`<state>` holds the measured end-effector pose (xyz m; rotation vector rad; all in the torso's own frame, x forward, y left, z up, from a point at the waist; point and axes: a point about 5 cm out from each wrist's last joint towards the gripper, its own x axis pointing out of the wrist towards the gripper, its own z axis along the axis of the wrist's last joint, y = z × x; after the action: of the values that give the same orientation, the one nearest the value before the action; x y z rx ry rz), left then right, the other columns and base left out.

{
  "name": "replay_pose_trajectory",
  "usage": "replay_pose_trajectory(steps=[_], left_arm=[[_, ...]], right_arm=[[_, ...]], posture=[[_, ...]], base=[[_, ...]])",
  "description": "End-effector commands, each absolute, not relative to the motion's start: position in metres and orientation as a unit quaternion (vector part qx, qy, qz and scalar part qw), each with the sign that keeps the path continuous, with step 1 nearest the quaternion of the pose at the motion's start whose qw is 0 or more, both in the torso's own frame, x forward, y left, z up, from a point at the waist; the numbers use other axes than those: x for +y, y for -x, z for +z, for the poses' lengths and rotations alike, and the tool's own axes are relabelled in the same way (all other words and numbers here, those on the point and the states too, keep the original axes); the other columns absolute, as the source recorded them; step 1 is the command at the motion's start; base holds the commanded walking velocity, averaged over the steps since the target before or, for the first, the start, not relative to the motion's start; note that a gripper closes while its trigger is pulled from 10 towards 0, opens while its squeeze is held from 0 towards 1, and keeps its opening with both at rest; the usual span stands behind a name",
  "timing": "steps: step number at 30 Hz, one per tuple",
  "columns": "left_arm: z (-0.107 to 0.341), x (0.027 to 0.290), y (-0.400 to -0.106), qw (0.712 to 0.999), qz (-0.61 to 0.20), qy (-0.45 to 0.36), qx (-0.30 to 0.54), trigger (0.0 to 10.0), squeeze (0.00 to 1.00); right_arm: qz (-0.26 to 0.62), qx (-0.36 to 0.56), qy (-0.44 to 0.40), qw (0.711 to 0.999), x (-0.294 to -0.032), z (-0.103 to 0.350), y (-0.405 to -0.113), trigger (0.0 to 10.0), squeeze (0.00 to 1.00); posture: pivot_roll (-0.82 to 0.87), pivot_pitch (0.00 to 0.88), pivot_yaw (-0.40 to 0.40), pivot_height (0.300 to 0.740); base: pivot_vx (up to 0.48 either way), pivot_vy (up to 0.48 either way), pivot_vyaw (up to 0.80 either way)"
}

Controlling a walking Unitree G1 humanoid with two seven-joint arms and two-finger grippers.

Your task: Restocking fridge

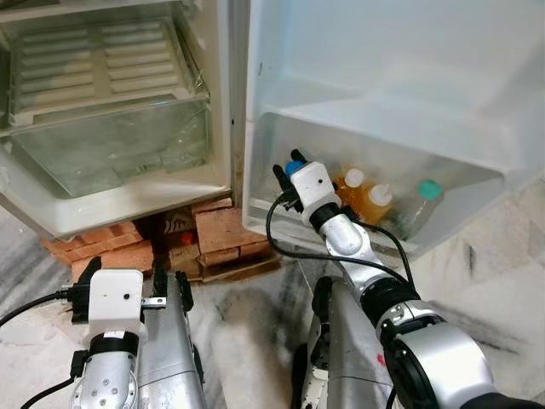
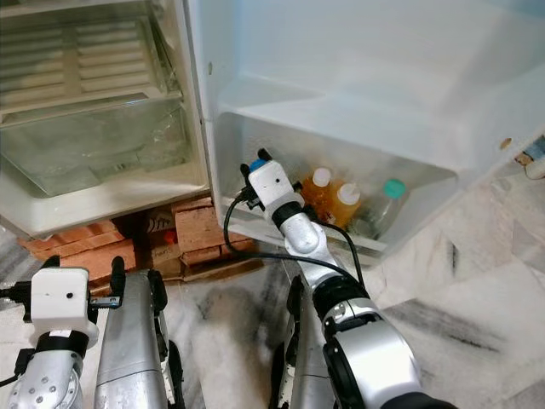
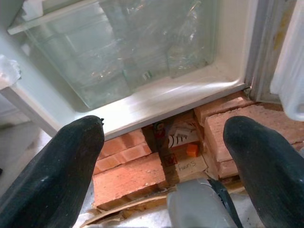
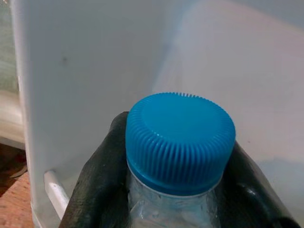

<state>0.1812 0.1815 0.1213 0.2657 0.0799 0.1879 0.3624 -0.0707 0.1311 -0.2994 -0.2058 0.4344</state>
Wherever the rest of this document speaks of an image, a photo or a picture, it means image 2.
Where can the blue capped bottle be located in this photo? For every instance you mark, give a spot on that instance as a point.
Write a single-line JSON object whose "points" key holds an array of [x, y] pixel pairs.
{"points": [[257, 164]]}

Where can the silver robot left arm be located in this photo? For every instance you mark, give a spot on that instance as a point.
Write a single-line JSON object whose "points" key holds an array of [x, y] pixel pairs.
{"points": [[51, 379]]}

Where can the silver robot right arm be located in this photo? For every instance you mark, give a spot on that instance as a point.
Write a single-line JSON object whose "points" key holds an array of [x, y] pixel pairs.
{"points": [[375, 358]]}

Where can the white fridge cabinet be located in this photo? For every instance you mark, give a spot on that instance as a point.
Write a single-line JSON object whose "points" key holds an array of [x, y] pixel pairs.
{"points": [[197, 128]]}

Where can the white fridge door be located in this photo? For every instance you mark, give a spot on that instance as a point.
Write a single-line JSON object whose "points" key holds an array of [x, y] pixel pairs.
{"points": [[375, 60]]}

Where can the red brick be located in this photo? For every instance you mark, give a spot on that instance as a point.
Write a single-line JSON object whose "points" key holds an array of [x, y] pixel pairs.
{"points": [[119, 260], [77, 240], [209, 230]]}

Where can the orange bottle with white cap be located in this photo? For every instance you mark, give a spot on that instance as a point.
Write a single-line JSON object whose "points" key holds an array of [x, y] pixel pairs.
{"points": [[320, 177], [347, 198]]}

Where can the brown wooden board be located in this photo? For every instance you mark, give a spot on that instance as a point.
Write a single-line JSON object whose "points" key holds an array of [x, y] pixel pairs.
{"points": [[221, 268]]}

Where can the silver robot left leg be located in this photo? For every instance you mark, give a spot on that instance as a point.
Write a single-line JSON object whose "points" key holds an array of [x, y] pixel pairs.
{"points": [[136, 358]]}

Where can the silver robot leg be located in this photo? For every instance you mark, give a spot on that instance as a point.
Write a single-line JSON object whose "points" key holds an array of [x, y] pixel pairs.
{"points": [[306, 366], [136, 358]]}

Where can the clear crisper drawer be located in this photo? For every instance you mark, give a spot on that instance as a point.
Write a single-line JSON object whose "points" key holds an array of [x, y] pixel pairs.
{"points": [[94, 149]]}

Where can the clear bottle with teal cap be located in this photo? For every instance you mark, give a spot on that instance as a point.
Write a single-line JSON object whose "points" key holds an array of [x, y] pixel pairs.
{"points": [[393, 189]]}

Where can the translucent door shelf bin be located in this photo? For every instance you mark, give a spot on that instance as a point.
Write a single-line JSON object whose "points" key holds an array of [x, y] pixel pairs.
{"points": [[434, 183]]}

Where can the silver robot right leg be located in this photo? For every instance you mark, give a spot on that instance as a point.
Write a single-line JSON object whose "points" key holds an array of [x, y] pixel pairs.
{"points": [[306, 366]]}

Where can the slatted crisper cover shelf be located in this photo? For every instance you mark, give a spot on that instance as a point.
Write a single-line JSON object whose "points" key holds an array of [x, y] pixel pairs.
{"points": [[85, 64]]}

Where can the small blue grey object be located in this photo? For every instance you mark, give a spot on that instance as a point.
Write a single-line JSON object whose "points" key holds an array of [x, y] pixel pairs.
{"points": [[533, 158]]}

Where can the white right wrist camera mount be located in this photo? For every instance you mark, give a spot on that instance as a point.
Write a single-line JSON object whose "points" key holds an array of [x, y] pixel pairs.
{"points": [[274, 183]]}

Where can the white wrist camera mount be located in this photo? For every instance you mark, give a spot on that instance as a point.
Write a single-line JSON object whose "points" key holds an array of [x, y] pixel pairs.
{"points": [[274, 183], [64, 302]]}

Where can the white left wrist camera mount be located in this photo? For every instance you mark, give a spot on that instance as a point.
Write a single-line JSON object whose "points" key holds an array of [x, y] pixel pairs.
{"points": [[64, 302]]}

